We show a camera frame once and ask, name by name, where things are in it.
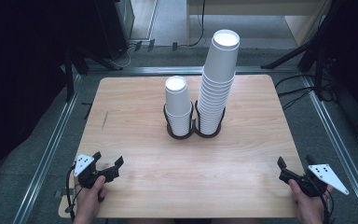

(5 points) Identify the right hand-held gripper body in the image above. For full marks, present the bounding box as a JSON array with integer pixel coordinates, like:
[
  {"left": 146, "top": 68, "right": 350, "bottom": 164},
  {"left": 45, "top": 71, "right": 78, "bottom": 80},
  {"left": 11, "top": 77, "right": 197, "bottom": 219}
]
[{"left": 295, "top": 163, "right": 350, "bottom": 198}]

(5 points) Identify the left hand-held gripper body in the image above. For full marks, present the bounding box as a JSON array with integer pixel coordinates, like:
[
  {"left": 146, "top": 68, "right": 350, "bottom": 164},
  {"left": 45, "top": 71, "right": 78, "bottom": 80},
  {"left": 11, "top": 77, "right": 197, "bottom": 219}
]
[{"left": 74, "top": 153, "right": 107, "bottom": 189}]

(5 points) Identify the black wire cup holder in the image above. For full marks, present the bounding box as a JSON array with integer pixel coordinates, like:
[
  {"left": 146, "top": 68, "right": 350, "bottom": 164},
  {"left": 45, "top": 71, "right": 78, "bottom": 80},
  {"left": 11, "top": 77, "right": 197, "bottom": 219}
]
[{"left": 162, "top": 100, "right": 227, "bottom": 140}]

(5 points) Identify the tall stack of white cups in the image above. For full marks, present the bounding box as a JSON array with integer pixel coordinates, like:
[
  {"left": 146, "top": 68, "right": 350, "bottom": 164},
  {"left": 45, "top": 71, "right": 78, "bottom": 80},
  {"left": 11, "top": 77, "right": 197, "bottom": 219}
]
[{"left": 197, "top": 29, "right": 241, "bottom": 135}]

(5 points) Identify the person's right hand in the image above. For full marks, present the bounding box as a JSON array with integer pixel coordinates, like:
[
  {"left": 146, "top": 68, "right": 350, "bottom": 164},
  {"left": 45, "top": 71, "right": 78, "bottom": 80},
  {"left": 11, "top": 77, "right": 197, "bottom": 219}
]
[{"left": 288, "top": 179, "right": 334, "bottom": 224}]

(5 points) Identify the person's left hand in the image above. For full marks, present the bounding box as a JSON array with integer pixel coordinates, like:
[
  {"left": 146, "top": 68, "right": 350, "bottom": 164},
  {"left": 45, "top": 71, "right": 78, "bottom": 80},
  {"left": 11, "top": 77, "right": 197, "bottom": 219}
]
[{"left": 73, "top": 175, "right": 107, "bottom": 224}]

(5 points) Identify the black metal stand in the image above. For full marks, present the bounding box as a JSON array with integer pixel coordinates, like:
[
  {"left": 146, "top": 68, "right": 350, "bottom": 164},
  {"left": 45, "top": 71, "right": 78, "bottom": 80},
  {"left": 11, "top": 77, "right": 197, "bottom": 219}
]
[{"left": 62, "top": 46, "right": 124, "bottom": 103}]

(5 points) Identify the short stack of white cups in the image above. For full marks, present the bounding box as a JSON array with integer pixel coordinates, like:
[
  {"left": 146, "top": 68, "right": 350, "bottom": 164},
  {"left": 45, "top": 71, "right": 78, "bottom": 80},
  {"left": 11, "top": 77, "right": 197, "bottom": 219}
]
[{"left": 164, "top": 75, "right": 194, "bottom": 137}]

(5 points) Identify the black tripod stand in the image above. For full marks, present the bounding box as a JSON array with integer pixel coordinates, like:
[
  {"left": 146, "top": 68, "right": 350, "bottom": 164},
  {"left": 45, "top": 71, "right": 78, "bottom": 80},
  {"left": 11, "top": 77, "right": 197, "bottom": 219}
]
[{"left": 260, "top": 0, "right": 343, "bottom": 70}]

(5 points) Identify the dark curtain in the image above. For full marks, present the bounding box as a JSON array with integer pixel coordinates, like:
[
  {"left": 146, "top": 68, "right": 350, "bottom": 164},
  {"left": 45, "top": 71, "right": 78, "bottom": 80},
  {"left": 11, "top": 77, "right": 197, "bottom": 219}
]
[{"left": 0, "top": 0, "right": 101, "bottom": 216}]

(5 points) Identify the black cabinet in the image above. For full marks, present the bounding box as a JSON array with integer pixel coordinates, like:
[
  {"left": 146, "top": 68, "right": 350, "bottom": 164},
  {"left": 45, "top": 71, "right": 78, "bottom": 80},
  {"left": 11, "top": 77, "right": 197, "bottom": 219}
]
[{"left": 94, "top": 0, "right": 135, "bottom": 61}]

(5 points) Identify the light wooden desk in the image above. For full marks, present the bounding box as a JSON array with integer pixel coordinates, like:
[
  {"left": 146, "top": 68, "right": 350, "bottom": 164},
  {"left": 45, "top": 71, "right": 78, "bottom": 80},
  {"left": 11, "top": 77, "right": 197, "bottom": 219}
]
[{"left": 186, "top": 0, "right": 332, "bottom": 48}]

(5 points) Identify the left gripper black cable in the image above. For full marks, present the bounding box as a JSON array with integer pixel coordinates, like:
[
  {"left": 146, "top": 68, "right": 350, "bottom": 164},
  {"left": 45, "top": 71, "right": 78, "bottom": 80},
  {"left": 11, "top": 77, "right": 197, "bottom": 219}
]
[{"left": 65, "top": 164, "right": 82, "bottom": 222}]

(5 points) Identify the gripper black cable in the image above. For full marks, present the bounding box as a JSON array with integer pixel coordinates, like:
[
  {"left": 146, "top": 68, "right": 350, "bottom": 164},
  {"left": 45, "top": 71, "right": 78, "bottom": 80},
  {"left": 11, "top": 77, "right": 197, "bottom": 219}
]
[
  {"left": 321, "top": 189, "right": 336, "bottom": 224},
  {"left": 65, "top": 164, "right": 82, "bottom": 222}
]

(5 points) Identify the aluminium frame rail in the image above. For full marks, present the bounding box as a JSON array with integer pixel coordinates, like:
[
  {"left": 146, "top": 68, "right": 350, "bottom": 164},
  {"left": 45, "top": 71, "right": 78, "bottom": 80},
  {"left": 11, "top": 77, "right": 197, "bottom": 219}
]
[
  {"left": 301, "top": 74, "right": 358, "bottom": 224},
  {"left": 85, "top": 65, "right": 299, "bottom": 77},
  {"left": 12, "top": 74, "right": 83, "bottom": 224}
]

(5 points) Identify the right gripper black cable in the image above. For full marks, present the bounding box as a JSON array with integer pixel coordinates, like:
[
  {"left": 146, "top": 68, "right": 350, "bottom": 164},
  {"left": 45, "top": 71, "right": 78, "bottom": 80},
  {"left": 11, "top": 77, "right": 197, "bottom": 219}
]
[{"left": 321, "top": 189, "right": 336, "bottom": 224}]

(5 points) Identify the black floor cable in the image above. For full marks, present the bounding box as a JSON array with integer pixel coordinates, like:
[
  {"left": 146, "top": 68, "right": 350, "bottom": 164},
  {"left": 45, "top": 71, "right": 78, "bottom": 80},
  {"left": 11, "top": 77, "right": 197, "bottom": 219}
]
[
  {"left": 274, "top": 73, "right": 316, "bottom": 90},
  {"left": 281, "top": 90, "right": 313, "bottom": 111},
  {"left": 277, "top": 86, "right": 315, "bottom": 97}
]

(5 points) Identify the white cable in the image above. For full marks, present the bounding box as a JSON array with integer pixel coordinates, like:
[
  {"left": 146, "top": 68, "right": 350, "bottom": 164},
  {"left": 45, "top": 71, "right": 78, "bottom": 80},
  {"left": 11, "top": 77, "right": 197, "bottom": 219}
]
[{"left": 116, "top": 43, "right": 138, "bottom": 69}]

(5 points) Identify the black hanging cable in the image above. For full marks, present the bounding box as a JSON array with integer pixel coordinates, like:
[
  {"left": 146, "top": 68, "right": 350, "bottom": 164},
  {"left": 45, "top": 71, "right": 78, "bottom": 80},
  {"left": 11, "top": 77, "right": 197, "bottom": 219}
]
[{"left": 180, "top": 0, "right": 207, "bottom": 49}]

